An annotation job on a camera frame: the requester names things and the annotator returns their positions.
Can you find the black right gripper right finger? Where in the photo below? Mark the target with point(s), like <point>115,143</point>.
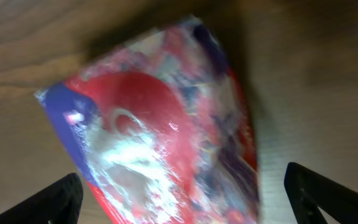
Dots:
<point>310,193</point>

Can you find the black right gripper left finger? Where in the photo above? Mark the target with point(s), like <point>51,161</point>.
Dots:
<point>59,203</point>

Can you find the red purple snack bag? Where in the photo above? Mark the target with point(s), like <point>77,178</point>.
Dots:
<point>160,131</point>

